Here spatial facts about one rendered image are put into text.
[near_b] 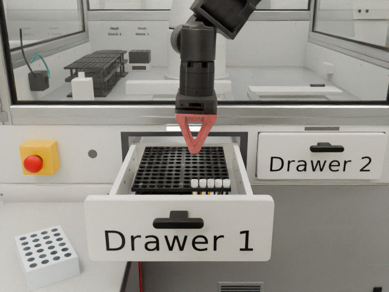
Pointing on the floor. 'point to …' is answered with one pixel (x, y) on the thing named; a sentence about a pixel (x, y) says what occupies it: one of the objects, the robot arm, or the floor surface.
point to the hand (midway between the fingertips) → (194, 145)
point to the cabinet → (325, 241)
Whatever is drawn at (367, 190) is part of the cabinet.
